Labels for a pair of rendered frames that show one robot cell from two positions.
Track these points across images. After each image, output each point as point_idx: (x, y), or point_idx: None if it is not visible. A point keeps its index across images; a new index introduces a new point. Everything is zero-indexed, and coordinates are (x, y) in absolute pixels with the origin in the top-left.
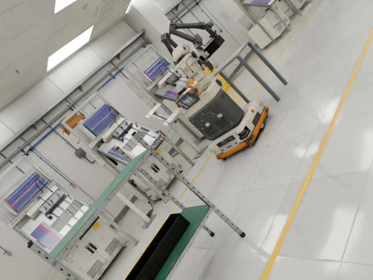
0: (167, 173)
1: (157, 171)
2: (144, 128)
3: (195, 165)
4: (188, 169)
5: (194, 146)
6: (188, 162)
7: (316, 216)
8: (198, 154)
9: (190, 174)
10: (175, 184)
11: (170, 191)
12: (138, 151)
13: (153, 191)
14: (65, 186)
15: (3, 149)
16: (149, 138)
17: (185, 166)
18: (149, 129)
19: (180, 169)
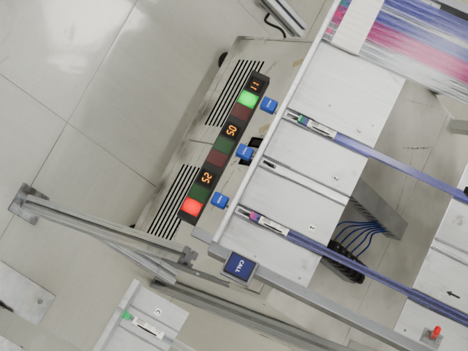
0: (195, 168)
1: (247, 145)
2: (363, 315)
3: (8, 166)
4: (61, 179)
5: (16, 325)
6: (89, 298)
7: None
8: (1, 294)
9: (26, 88)
10: (148, 113)
11: (165, 60)
12: (349, 87)
13: (259, 49)
14: None
15: None
16: (292, 211)
17: (116, 281)
18: (310, 299)
19: (150, 285)
